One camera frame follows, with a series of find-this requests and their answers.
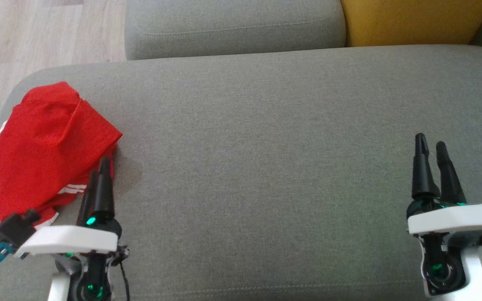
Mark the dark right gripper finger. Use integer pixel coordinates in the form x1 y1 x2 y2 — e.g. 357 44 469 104
436 141 467 205
412 133 440 200

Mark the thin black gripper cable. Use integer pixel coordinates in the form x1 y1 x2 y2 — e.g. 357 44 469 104
118 259 131 301

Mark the grey back cushion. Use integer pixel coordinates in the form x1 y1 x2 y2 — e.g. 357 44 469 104
125 0 347 61

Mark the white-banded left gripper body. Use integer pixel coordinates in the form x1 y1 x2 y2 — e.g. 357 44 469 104
15 219 129 301

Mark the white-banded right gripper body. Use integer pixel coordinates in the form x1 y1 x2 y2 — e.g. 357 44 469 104
407 201 482 297

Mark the red numbered basketball jersey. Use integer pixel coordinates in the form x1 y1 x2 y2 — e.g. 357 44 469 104
0 82 123 209

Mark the yellow sofa back cushion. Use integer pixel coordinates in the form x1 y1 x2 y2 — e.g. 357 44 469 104
341 0 482 47

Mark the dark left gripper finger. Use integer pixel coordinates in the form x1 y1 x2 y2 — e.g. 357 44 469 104
77 169 98 227
95 157 115 222

